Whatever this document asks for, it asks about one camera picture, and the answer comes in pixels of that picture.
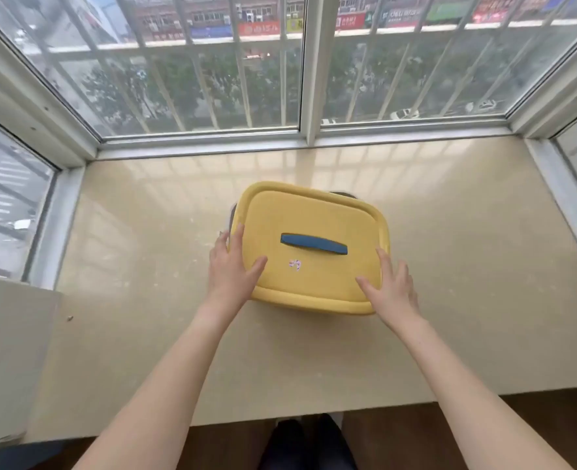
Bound person's left hand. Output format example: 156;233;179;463
198;224;268;319

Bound person's right hand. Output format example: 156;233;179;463
356;248;424;334

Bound yellow lid with blue handle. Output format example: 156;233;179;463
229;181;391;316

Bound person's left forearm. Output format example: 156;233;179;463
72;305;237;470

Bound person's right forearm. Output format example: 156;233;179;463
396;315;575;470

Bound metal window security bars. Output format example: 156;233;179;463
4;0;577;135

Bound person's dark trouser legs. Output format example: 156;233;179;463
258;413;359;470

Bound white window frame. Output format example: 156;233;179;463
0;0;577;289

